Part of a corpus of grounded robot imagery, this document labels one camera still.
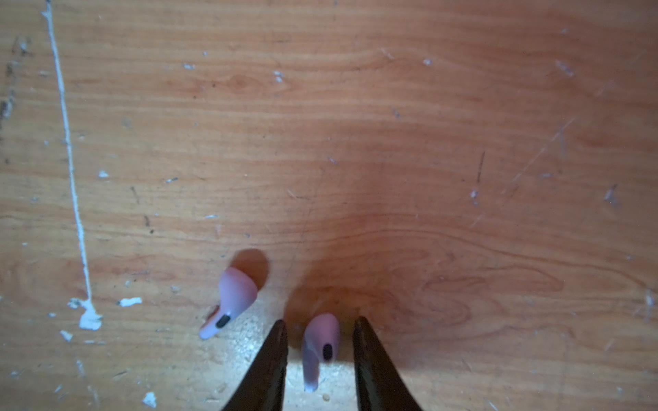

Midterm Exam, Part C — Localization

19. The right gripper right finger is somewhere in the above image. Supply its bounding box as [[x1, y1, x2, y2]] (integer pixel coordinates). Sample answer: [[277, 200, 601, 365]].
[[352, 316, 422, 411]]

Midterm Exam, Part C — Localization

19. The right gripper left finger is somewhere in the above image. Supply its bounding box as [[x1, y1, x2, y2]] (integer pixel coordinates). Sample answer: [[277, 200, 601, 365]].
[[223, 320, 289, 411]]

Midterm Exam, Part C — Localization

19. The purple earbud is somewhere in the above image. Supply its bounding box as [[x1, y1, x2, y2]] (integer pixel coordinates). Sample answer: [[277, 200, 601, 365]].
[[302, 313, 340, 393], [199, 267, 258, 340]]

